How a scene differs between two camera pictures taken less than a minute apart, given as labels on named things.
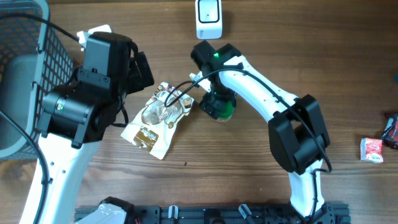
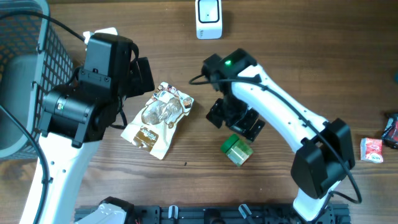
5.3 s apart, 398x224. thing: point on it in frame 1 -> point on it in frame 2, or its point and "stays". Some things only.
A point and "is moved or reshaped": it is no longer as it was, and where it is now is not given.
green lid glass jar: x=225 y=117 is moved or reshaped
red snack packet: x=371 y=150 stays
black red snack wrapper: x=390 y=134 stays
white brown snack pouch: x=155 y=129 stays
